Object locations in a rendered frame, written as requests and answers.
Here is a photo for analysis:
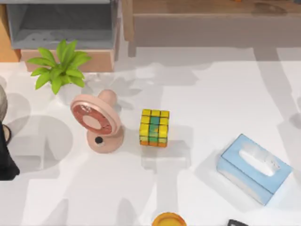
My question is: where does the yellow and green puzzle cube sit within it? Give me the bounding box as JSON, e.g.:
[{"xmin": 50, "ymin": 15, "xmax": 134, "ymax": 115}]
[{"xmin": 139, "ymin": 108, "xmax": 170, "ymax": 148}]

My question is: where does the pink desk fan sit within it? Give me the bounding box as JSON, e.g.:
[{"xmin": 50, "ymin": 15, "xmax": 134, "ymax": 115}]
[{"xmin": 70, "ymin": 89, "xmax": 125, "ymax": 154}]

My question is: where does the pale wooden drawer front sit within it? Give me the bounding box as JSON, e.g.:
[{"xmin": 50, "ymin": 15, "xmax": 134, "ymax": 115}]
[{"xmin": 20, "ymin": 48, "xmax": 116, "ymax": 73}]

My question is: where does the green potted plant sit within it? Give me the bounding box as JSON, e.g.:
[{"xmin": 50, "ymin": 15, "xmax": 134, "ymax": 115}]
[{"xmin": 26, "ymin": 39, "xmax": 92, "ymax": 104}]

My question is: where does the orange round lid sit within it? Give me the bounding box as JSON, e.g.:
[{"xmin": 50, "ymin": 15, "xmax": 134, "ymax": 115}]
[{"xmin": 151, "ymin": 211, "xmax": 187, "ymax": 226}]

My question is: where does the wooden open shelf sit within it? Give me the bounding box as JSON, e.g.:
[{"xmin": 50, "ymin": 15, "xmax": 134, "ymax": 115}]
[{"xmin": 121, "ymin": 0, "xmax": 301, "ymax": 58}]

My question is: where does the light blue tissue box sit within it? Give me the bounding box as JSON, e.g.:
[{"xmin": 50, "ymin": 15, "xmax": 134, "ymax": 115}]
[{"xmin": 216, "ymin": 133, "xmax": 293, "ymax": 207}]

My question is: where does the grey pierced drawer inside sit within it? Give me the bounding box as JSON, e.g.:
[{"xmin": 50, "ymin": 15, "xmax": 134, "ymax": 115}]
[{"xmin": 6, "ymin": 0, "xmax": 118, "ymax": 49}]

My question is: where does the dark grey flat object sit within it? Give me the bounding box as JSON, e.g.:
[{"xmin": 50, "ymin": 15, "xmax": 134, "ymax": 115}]
[{"xmin": 227, "ymin": 219, "xmax": 249, "ymax": 226}]

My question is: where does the wooden cupboard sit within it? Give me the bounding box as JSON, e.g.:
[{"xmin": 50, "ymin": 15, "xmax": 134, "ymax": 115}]
[{"xmin": 0, "ymin": 4, "xmax": 22, "ymax": 63}]

